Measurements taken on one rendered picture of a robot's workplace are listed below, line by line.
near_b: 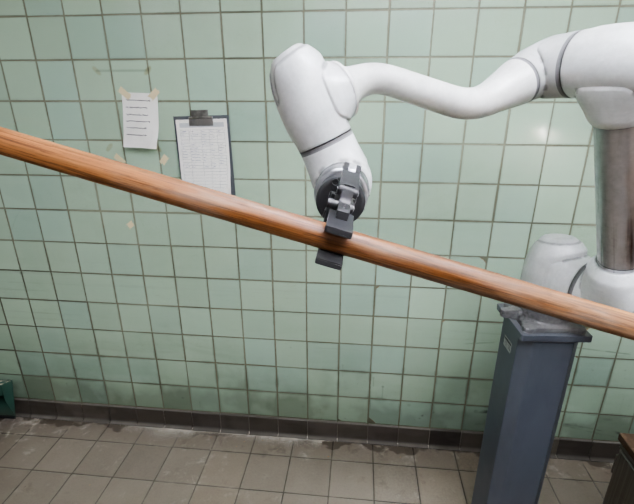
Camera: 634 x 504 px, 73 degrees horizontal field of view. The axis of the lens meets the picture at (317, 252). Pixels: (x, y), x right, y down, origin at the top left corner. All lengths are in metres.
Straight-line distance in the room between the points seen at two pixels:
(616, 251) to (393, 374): 1.24
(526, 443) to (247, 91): 1.60
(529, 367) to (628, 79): 0.86
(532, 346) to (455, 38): 1.08
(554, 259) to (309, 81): 0.90
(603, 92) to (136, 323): 2.02
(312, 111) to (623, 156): 0.65
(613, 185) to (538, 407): 0.77
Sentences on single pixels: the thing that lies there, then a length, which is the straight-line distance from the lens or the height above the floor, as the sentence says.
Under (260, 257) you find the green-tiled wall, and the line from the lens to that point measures 1.90.
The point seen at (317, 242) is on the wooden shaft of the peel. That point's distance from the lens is 0.47.
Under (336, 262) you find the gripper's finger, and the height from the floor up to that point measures 1.49.
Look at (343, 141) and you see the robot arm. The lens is 0.75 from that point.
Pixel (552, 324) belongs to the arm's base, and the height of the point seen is 1.02.
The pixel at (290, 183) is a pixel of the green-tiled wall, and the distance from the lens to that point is 1.78.
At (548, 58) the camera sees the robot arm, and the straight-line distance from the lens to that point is 1.06.
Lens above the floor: 1.67
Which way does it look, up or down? 21 degrees down
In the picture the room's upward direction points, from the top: straight up
